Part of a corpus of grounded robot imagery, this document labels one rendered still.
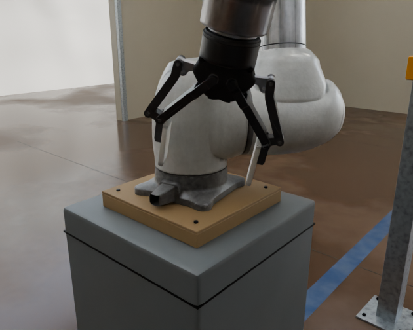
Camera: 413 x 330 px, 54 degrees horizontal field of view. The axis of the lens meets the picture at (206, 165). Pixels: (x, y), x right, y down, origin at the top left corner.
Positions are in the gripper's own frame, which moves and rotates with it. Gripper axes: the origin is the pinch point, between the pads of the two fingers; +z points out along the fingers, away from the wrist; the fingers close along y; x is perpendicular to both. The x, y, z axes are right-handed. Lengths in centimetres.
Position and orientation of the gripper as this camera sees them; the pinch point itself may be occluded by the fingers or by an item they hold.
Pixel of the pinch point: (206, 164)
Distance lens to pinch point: 61.8
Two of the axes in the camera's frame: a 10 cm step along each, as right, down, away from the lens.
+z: -1.7, 8.4, 5.2
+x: -1.5, 5.0, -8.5
